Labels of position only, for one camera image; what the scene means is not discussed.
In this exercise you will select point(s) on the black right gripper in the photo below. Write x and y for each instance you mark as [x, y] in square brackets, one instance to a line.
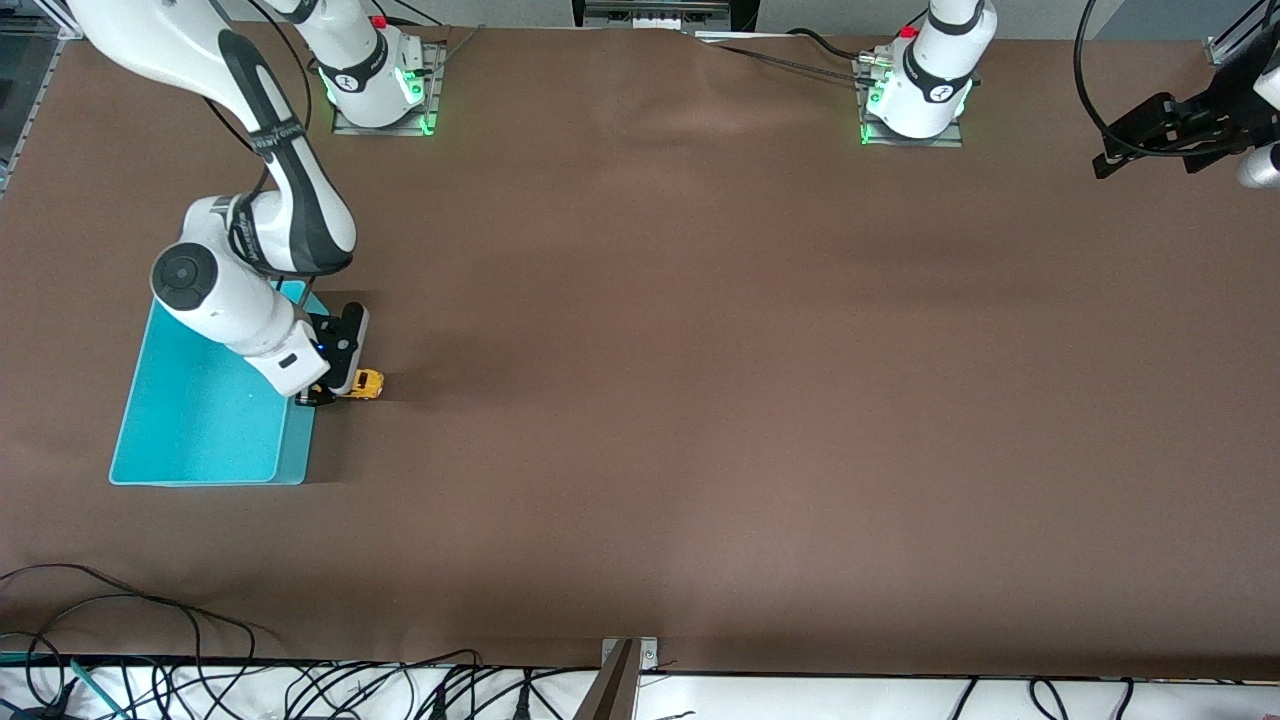
[318, 396]

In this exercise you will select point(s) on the yellow beetle toy car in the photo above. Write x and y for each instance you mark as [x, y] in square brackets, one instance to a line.
[368, 383]

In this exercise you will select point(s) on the teal thin tool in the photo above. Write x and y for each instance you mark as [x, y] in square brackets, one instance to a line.
[95, 685]

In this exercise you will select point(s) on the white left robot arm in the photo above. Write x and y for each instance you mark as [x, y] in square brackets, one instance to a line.
[935, 80]

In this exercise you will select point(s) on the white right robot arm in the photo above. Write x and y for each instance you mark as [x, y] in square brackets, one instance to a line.
[215, 290]

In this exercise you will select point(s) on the aluminium frame bracket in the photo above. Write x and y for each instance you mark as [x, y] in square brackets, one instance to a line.
[1220, 50]

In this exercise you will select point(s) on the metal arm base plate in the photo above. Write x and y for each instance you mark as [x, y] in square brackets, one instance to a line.
[430, 90]
[950, 140]

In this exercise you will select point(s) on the grey metal bar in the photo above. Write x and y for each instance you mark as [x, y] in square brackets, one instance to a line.
[612, 690]

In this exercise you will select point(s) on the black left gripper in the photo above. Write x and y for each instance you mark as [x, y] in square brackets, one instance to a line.
[1216, 108]

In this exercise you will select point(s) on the brown table cover sheet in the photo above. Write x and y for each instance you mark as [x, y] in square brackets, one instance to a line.
[640, 400]

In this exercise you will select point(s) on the teal plastic bin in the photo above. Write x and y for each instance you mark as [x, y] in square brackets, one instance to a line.
[200, 430]

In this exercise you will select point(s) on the small metal bracket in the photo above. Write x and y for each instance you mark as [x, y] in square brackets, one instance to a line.
[650, 655]

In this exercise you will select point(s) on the black power strip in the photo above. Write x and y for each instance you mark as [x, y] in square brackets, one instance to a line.
[660, 15]

